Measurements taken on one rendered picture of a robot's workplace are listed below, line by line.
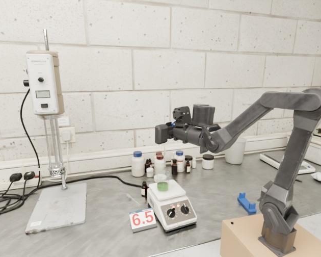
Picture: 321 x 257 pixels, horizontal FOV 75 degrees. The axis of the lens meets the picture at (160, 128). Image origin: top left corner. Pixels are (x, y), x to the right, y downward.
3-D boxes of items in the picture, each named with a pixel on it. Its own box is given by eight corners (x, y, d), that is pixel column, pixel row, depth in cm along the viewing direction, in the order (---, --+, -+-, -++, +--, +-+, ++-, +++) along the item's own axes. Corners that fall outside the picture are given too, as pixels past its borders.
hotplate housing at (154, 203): (197, 224, 78) (198, 204, 76) (165, 233, 73) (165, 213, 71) (171, 194, 98) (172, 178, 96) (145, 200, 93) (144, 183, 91)
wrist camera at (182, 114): (195, 126, 71) (197, 107, 69) (182, 129, 66) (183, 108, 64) (182, 123, 75) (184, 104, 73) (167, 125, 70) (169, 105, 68)
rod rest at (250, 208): (257, 212, 84) (258, 204, 84) (248, 212, 84) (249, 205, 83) (244, 198, 94) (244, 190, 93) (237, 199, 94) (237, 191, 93)
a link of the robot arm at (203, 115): (229, 147, 64) (234, 107, 61) (215, 152, 58) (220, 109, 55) (198, 138, 71) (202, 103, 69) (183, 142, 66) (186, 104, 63)
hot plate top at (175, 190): (186, 194, 82) (186, 192, 82) (158, 201, 78) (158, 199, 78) (173, 180, 93) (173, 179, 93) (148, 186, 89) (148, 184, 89)
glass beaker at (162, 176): (153, 190, 84) (153, 172, 83) (162, 185, 88) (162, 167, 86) (164, 196, 81) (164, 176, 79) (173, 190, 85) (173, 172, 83)
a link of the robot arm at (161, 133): (208, 138, 75) (209, 121, 74) (171, 150, 63) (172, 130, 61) (190, 133, 81) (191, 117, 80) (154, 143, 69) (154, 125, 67)
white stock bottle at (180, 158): (177, 166, 126) (178, 149, 124) (186, 169, 123) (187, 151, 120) (171, 170, 121) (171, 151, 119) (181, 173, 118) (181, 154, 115)
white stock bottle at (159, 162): (167, 173, 118) (167, 155, 116) (161, 177, 113) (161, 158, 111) (158, 170, 121) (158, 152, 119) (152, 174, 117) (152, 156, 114)
